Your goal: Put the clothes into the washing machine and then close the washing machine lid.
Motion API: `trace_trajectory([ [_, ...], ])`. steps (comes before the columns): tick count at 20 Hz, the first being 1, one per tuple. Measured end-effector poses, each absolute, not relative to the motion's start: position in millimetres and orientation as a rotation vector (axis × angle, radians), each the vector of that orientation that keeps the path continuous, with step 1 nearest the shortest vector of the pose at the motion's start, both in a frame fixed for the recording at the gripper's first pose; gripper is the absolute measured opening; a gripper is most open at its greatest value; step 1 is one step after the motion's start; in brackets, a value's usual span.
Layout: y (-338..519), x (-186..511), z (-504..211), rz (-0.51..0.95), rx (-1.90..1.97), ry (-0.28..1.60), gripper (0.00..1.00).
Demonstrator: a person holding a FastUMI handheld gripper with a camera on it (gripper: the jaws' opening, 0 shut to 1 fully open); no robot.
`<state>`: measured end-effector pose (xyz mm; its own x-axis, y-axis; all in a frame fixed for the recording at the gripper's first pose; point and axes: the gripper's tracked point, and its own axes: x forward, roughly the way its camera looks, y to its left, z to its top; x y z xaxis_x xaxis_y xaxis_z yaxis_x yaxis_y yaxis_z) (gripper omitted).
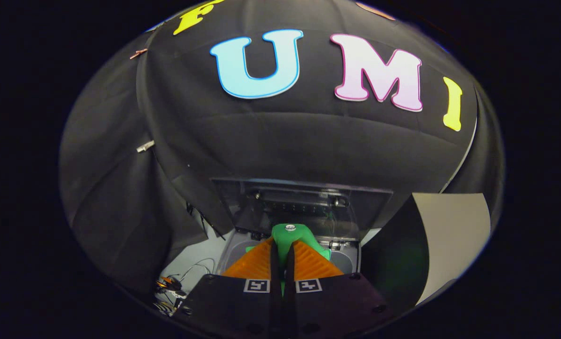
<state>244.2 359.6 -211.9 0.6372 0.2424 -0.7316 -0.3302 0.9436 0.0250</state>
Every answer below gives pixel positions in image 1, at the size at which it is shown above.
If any grey cabinet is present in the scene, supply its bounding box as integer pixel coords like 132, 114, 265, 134
360, 192, 492, 307

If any orange black plug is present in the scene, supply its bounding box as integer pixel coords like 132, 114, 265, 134
156, 276, 185, 296

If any bundle of thin cables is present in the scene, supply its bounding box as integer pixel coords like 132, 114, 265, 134
153, 257, 216, 316

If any black cable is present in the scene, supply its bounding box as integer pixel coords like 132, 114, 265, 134
185, 202, 227, 242

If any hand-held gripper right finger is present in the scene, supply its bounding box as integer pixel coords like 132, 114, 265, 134
283, 239, 396, 339

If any green polo shirt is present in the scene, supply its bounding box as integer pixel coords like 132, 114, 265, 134
245, 223, 333, 297

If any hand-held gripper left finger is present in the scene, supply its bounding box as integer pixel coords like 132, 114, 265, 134
172, 237, 283, 339

